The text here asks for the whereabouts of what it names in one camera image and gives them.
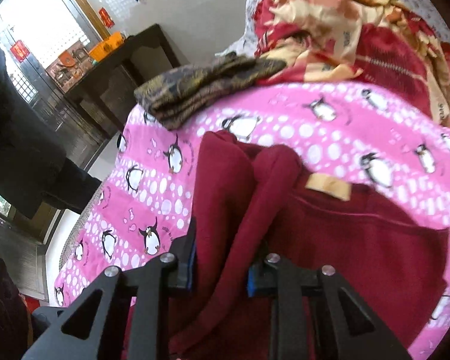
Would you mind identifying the lattice glass door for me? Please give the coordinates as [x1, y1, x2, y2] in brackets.
[0, 0, 111, 181]

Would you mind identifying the orange basket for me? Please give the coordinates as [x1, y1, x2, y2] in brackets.
[88, 32, 127, 62]

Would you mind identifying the maroon sweater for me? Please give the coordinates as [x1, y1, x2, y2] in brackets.
[124, 130, 450, 360]

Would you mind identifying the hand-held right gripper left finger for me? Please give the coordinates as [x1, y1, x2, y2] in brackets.
[20, 227, 199, 360]

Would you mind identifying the dark patterned folded cloth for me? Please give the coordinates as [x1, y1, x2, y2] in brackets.
[134, 52, 287, 131]

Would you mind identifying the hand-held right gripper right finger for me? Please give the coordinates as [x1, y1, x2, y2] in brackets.
[247, 253, 413, 360]

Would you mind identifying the pink penguin print blanket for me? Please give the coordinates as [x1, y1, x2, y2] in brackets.
[54, 80, 450, 360]

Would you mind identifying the person's maroon clothing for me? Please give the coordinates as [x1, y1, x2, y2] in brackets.
[0, 258, 32, 360]

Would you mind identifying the dark wooden table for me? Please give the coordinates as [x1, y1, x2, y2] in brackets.
[64, 23, 181, 139]

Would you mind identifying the red paper sign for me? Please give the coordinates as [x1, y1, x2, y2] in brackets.
[97, 7, 115, 29]
[11, 39, 29, 63]

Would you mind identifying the brown box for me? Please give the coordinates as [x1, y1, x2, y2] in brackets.
[46, 50, 95, 91]

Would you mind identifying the red floral quilt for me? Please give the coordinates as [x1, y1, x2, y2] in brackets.
[253, 0, 450, 128]

